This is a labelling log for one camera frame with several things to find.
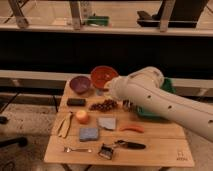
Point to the red-orange bowl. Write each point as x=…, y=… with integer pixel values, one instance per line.
x=102, y=74

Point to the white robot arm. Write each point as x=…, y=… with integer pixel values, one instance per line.
x=143, y=88

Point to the blue cup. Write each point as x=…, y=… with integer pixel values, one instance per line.
x=99, y=92

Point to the bunch of dark grapes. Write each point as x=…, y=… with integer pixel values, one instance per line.
x=105, y=106

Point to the purple bowl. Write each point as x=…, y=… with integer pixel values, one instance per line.
x=80, y=84

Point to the metal cup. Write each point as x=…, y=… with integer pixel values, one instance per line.
x=127, y=105

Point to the grey blue cloth piece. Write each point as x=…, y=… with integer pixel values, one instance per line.
x=108, y=123

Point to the black rectangular block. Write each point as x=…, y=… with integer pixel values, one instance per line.
x=76, y=102

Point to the peach apple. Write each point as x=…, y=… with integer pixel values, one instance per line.
x=82, y=116

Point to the wooden table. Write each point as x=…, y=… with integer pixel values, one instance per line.
x=166, y=144

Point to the orange carrot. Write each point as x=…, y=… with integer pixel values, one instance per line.
x=132, y=128

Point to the blue sponge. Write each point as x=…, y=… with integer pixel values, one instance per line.
x=88, y=134

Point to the green plastic tray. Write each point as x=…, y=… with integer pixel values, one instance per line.
x=166, y=86

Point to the yellow banana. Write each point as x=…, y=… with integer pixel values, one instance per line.
x=63, y=125

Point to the green object on shelf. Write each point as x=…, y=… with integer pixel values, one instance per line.
x=98, y=20

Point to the silver fork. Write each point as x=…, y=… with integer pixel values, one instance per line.
x=69, y=149

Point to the black office chair base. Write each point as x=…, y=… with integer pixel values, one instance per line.
x=20, y=141

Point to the black handled peeler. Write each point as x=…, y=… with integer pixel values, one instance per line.
x=130, y=145

